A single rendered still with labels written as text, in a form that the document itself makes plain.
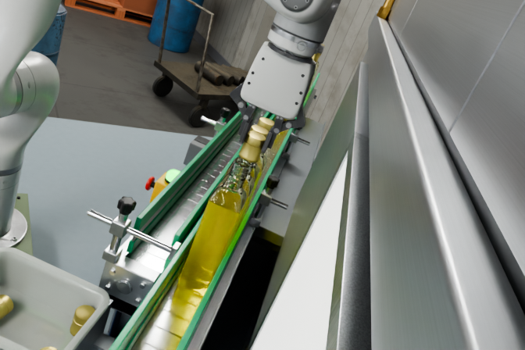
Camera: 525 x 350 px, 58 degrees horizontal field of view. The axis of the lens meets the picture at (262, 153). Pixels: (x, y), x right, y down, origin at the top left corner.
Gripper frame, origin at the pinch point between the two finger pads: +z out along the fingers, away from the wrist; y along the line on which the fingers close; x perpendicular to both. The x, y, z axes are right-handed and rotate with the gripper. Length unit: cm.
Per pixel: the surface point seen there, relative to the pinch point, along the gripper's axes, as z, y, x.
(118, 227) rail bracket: 21.1, 15.2, 10.7
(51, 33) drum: 68, 158, -196
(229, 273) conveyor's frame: 29.2, -4.9, -0.7
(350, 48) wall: 27, -21, -348
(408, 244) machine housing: -20, -12, 57
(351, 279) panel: -15, -12, 52
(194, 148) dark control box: 35, 21, -58
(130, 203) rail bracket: 16.2, 14.6, 10.0
